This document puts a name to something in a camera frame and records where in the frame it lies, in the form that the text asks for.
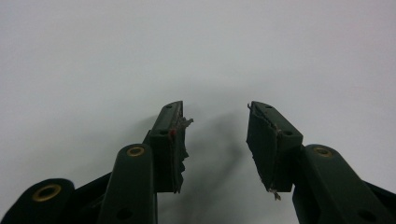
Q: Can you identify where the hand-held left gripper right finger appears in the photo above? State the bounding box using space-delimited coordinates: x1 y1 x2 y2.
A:
246 101 304 201

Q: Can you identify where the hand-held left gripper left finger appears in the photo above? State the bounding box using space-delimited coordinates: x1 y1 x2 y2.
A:
143 100 194 194

